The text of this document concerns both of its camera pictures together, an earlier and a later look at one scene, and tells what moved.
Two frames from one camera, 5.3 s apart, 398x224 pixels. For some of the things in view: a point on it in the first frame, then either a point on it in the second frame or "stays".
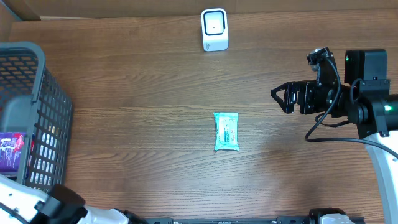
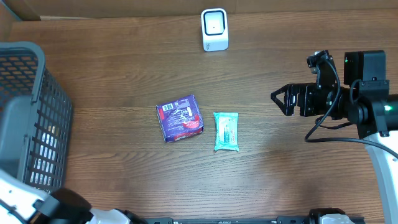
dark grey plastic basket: x=32 y=101 stays
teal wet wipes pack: x=226 y=130 stays
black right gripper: x=303 y=88 stays
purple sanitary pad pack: x=12 y=145 → x=180 y=119
